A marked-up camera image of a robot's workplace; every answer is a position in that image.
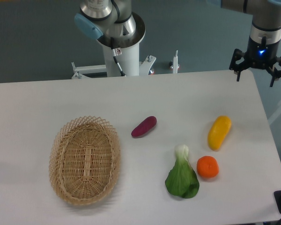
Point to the green bok choy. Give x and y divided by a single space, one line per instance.
182 180

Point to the purple sweet potato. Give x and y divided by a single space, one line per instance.
144 127

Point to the orange tangerine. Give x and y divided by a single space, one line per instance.
207 167

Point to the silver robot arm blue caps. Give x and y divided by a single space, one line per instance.
266 15

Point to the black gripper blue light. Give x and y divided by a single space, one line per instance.
258 55

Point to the oval woven wicker basket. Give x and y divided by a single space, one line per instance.
85 160

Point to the yellow mango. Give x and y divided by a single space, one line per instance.
218 132

